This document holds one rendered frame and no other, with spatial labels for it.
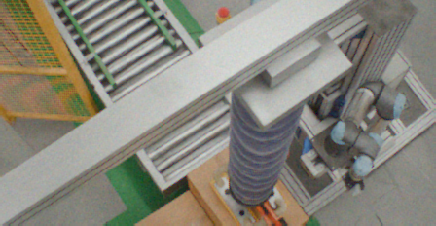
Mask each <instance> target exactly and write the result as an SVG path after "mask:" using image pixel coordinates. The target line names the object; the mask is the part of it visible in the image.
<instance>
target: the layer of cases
mask: <svg viewBox="0 0 436 226"><path fill-rule="evenodd" d="M134 226H216V225H215V224H214V222H213V221H212V220H211V218H210V217H209V216H208V214H206V211H205V210H204V209H203V208H202V206H201V204H200V203H199V202H198V199H196V197H195V196H194V195H193V193H192V191H191V190H188V191H187V192H186V193H184V194H182V195H181V196H179V197H178V198H176V199H174V201H172V202H169V204H167V205H165V206H164V207H162V208H160V209H158V211H155V212H154V213H153V214H150V215H149V216H148V217H146V218H144V219H143V220H142V221H139V222H138V223H136V224H135V225H134Z"/></svg>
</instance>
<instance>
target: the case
mask: <svg viewBox="0 0 436 226"><path fill-rule="evenodd" d="M228 161H229V148H228V146H227V148H225V149H222V151H220V152H219V153H217V154H216V155H214V156H213V157H211V159H208V160H206V162H204V163H203V164H201V165H200V166H198V167H197V168H196V169H193V170H192V171H191V172H188V173H187V180H188V183H189V187H190V190H191V191H192V193H193V195H194V196H195V197H196V199H198V202H199V203H200V204H201V206H202V208H203V209H204V210H205V211H206V214H208V216H209V217H210V218H211V220H212V221H213V222H214V224H215V225H216V226H238V225H237V224H236V222H235V221H234V219H233V218H232V217H231V215H230V213H229V212H228V211H227V210H226V207H225V206H224V205H223V203H221V199H219V197H218V196H217V195H216V192H215V191H214V190H213V189H212V187H211V185H210V184H209V182H210V181H211V180H212V179H214V177H213V173H214V172H215V171H216V169H219V167H221V166H222V165H224V164H227V163H228ZM276 185H277V187H279V189H280V191H281V192H282V193H283V195H284V197H285V198H286V199H287V201H288V202H289V203H290V206H287V208H286V212H284V213H282V214H281V216H279V217H283V218H284V219H285V221H286V223H287V224H288V226H304V225H305V224H306V223H307V222H308V220H309V218H308V216H307V215H306V214H305V212H304V211H303V210H302V208H301V207H300V206H299V204H298V203H297V202H296V200H295V199H294V198H293V197H292V194H290V193H289V192H288V191H289V190H287V189H286V187H285V186H284V184H283V183H281V180H280V179H278V181H277V183H276ZM250 209H251V211H252V213H253V214H254V216H256V219H258V221H260V219H262V215H261V213H260V212H259V211H258V209H257V208H256V207H252V208H250Z"/></svg>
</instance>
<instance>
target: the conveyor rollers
mask: <svg viewBox="0 0 436 226"><path fill-rule="evenodd" d="M79 1H80V0H68V1H66V2H64V3H65V4H66V5H67V7H68V8H70V7H71V6H72V5H75V4H76V3H77V2H79ZM99 1H100V0H88V1H87V2H85V3H83V4H81V5H80V6H79V7H77V8H75V9H73V10H72V11H71V13H72V16H74V17H75V16H77V15H79V14H80V13H81V12H83V11H84V10H87V9H88V8H89V7H91V6H92V5H95V4H96V3H97V2H99ZM120 1H122V0H108V1H106V3H104V4H102V5H100V6H99V7H97V8H96V9H93V10H92V11H91V12H89V13H88V14H85V15H84V16H83V17H81V18H80V19H77V22H78V23H79V25H83V24H84V23H86V22H87V21H89V20H91V19H93V18H94V17H96V16H98V15H100V14H101V13H102V12H104V11H106V10H108V9H109V8H110V7H112V6H114V5H116V4H117V3H118V2H120ZM138 3H139V2H137V0H128V2H126V3H125V4H123V5H121V6H120V7H119V8H117V9H115V10H113V11H112V12H111V13H109V14H107V15H105V16H104V17H103V18H101V19H98V20H97V21H96V22H94V23H92V24H90V25H89V26H87V27H86V28H85V29H82V30H83V32H85V35H86V36H88V35H89V34H90V33H91V32H92V31H95V30H96V29H97V28H99V26H103V24H105V23H107V21H111V19H114V18H115V17H118V16H119V15H120V14H122V13H123V12H126V11H127V10H128V9H130V8H131V7H134V6H135V5H136V4H138ZM142 14H145V11H144V9H143V8H142V7H140V8H139V9H137V10H135V11H133V12H131V14H129V15H127V16H125V17H123V18H122V19H120V20H118V21H116V22H115V23H114V24H112V25H110V26H108V27H106V29H104V30H102V31H100V32H98V34H96V35H94V36H92V37H91V38H90V39H89V40H90V42H91V44H92V45H94V44H95V43H97V42H99V41H100V40H101V39H103V38H105V37H107V36H108V35H109V34H111V33H113V32H115V31H116V30H118V29H119V28H121V27H122V26H124V25H126V23H129V22H131V21H132V20H134V19H136V18H138V17H139V16H141V15H142ZM151 22H152V21H151V19H150V17H146V18H144V19H143V20H141V21H139V22H137V23H136V24H135V25H133V26H130V27H129V28H128V29H126V30H125V31H123V32H121V33H120V34H118V35H117V36H116V37H113V38H112V39H110V40H109V41H108V42H105V43H104V44H102V45H101V46H100V47H97V48H96V49H95V51H96V53H97V54H98V55H101V54H102V53H104V52H105V51H106V50H109V49H110V48H112V47H113V46H114V45H117V44H118V43H120V41H122V40H125V39H126V38H127V37H128V36H129V35H132V34H133V33H135V32H136V31H137V30H140V29H142V27H144V26H146V25H148V24H150V23H151ZM157 32H160V31H159V30H158V29H157V28H156V26H153V27H152V28H150V29H148V30H146V32H144V33H142V34H140V35H138V36H137V37H136V38H134V39H132V40H130V41H129V42H128V43H127V44H124V45H123V46H121V47H120V48H119V49H116V51H114V52H112V53H111V54H110V55H107V56H106V57H104V58H103V59H102V61H103V63H104V64H105V65H107V63H109V62H111V61H113V60H114V59H115V58H117V57H120V56H121V55H122V54H123V53H127V51H129V50H131V48H135V47H136V46H137V45H138V44H140V43H142V42H144V41H145V40H146V39H148V38H150V37H152V36H153V35H154V34H156V33H157ZM164 42H166V40H165V39H164V37H163V36H161V37H159V38H157V39H156V40H154V42H150V43H149V44H148V45H146V46H145V47H143V48H141V49H140V50H139V51H137V52H135V53H133V54H131V56H127V57H126V58H125V59H123V60H122V61H121V62H119V63H117V64H115V65H114V66H113V67H110V68H109V69H108V71H109V72H110V74H111V76H113V75H114V74H116V73H117V72H118V71H121V70H122V69H123V68H125V67H127V66H129V65H130V64H131V63H133V62H134V61H136V60H138V59H140V58H141V57H143V56H145V55H147V54H148V53H149V52H151V51H153V50H154V49H156V48H157V47H158V46H161V45H162V44H163V43H164ZM173 52H174V51H173V50H172V48H171V47H170V45H169V46H167V47H166V48H165V49H163V50H161V51H159V52H158V53H157V54H155V55H154V56H151V57H149V58H148V59H147V60H144V61H143V62H142V63H140V64H139V65H136V66H135V67H134V68H132V69H131V70H129V71H128V72H126V74H124V75H122V76H120V77H119V78H118V79H116V80H115V81H116V83H117V87H119V86H120V85H122V84H123V83H125V82H126V81H127V80H130V79H131V78H133V77H134V76H135V75H138V74H139V73H140V72H142V71H143V70H145V69H147V68H148V67H150V66H151V65H153V64H155V63H157V61H159V60H161V59H163V58H164V57H166V56H167V55H170V54H171V53H173ZM189 55H190V52H189V51H188V50H186V51H184V52H183V53H181V54H179V55H177V56H176V57H174V58H172V59H171V60H169V61H167V62H166V63H165V64H162V65H161V66H160V67H158V68H157V69H154V70H153V71H152V72H151V73H149V74H147V75H145V76H143V78H141V79H140V80H137V81H136V82H134V84H132V85H129V86H128V87H127V88H125V89H124V90H121V91H120V92H119V93H117V94H115V95H113V96H112V97H111V98H110V99H111V100H112V101H113V104H114V103H116V102H117V101H118V100H119V99H122V98H123V97H125V96H126V95H127V94H130V93H131V92H133V91H134V90H137V89H138V88H139V87H141V86H142V85H143V84H146V83H147V82H148V81H150V80H151V79H154V78H155V77H157V75H159V74H162V73H163V72H164V71H166V70H167V69H168V68H170V67H171V66H173V65H174V64H176V63H178V62H180V61H181V60H182V59H183V58H186V57H188V56H189ZM221 99H222V98H219V99H218V100H216V101H215V102H214V103H212V104H210V105H209V106H207V107H206V108H205V109H208V108H209V107H211V105H213V104H216V102H218V101H220V100H221ZM205 109H202V110H201V111H200V112H199V113H198V114H200V113H201V112H202V111H204V110H205ZM228 111H230V106H229V105H228V104H224V105H222V107H220V108H219V109H216V110H215V111H213V112H212V113H211V114H208V115H207V116H206V117H205V118H203V119H200V120H199V121H198V122H196V123H195V124H194V125H191V126H190V127H189V128H188V129H186V130H184V131H182V132H181V133H180V134H178V135H176V136H175V137H174V138H173V139H170V140H169V141H167V142H166V143H165V144H162V146H160V147H159V148H156V149H155V150H153V152H151V153H148V156H149V159H150V160H151V161H152V162H153V160H155V159H156V158H158V157H160V156H161V154H163V153H166V151H168V150H169V149H171V148H173V147H174V146H176V144H179V143H181V142H182V141H183V140H185V139H187V138H188V137H190V136H191V135H192V134H195V133H196V132H198V131H199V130H201V129H203V128H204V127H206V125H209V124H211V122H213V121H215V120H216V119H218V118H220V117H221V116H222V115H223V114H226V113H227V112H228ZM198 114H196V115H194V116H193V117H191V118H190V119H187V120H186V121H185V122H184V123H182V124H181V125H184V124H186V122H188V121H189V120H191V119H193V118H195V117H196V116H197V115H198ZM230 121H231V118H229V119H227V120H226V121H224V122H223V123H222V124H221V125H218V126H216V127H215V128H214V129H212V130H210V131H209V132H207V133H206V134H203V135H202V136H201V137H200V138H198V139H196V140H194V141H193V142H191V144H188V145H186V147H184V148H183V149H181V150H179V151H178V152H176V154H172V155H171V156H170V157H169V158H166V159H165V160H164V161H163V162H162V163H159V164H158V165H157V166H156V168H157V170H158V171H159V172H161V171H163V170H165V169H167V168H169V167H170V166H172V164H174V163H176V162H177V161H179V160H181V159H183V158H184V157H186V155H188V154H191V152H193V151H194V150H196V149H198V148H199V147H201V146H202V145H203V144H205V143H206V142H207V141H209V140H210V139H212V138H214V137H215V136H216V135H217V134H220V133H222V132H223V131H224V130H226V129H228V128H229V127H230ZM181 125H179V126H177V127H175V129H173V130H170V132H168V133H167V134H170V133H171V132H172V131H174V130H176V129H177V128H179V127H181ZM164 136H166V134H164V135H162V137H160V138H157V140H155V141H154V142H152V143H156V142H157V141H158V140H159V139H161V138H163V137H164ZM229 141H230V136H229V135H227V137H225V138H224V139H222V140H220V141H219V142H217V143H216V144H213V145H212V146H211V147H210V148H208V149H207V150H205V151H203V152H202V153H201V154H198V155H197V156H196V157H195V158H194V159H191V161H189V162H188V163H187V164H184V165H183V166H182V167H180V168H177V169H176V170H175V171H173V172H171V173H170V174H168V175H167V176H165V177H164V178H163V180H164V181H165V182H168V181H169V180H171V179H172V178H173V177H175V176H177V175H178V174H180V173H181V172H183V171H185V170H186V169H189V168H190V167H191V166H192V165H194V164H196V163H197V162H199V161H200V160H201V159H204V158H206V156H208V155H209V154H210V155H211V153H213V152H214V151H216V150H218V149H219V148H221V147H222V146H223V145H224V144H227V143H228V142H229ZM152 143H150V144H148V146H146V147H143V149H145V148H148V147H149V146H150V145H152Z"/></svg>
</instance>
